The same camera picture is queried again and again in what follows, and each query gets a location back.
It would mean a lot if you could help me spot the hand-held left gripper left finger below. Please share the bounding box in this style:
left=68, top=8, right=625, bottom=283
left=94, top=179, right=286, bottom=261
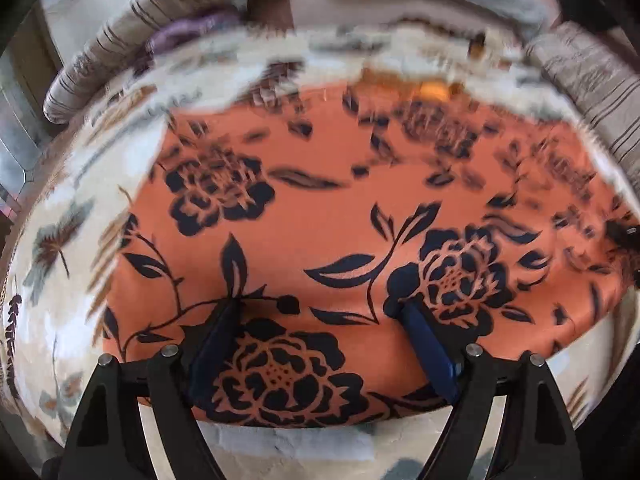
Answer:
left=57, top=300, right=244, bottom=480

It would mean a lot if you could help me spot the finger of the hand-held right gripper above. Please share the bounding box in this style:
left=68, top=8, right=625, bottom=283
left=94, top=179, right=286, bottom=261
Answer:
left=604, top=217, right=640, bottom=292

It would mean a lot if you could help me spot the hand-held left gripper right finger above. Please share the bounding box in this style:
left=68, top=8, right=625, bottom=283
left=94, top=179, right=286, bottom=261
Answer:
left=397, top=301, right=584, bottom=480

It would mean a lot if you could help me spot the orange black floral garment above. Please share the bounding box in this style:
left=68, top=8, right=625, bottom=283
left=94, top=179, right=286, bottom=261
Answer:
left=100, top=77, right=635, bottom=428

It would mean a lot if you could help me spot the striped beige pillow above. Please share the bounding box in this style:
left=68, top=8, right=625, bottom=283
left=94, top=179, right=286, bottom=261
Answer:
left=525, top=22, right=640, bottom=186

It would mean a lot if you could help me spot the cream leaf print blanket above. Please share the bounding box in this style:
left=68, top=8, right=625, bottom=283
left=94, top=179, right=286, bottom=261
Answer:
left=0, top=25, right=640, bottom=480

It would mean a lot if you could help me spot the purple printed cloth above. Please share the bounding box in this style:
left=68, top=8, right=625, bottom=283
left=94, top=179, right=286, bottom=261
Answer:
left=147, top=7, right=242, bottom=57

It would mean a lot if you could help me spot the long striped floral rolled quilt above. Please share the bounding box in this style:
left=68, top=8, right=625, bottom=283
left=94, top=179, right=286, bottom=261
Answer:
left=42, top=0, right=306, bottom=125

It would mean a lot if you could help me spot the pink brown bed sheet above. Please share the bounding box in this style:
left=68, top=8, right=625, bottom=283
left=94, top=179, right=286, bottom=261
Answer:
left=247, top=0, right=526, bottom=37

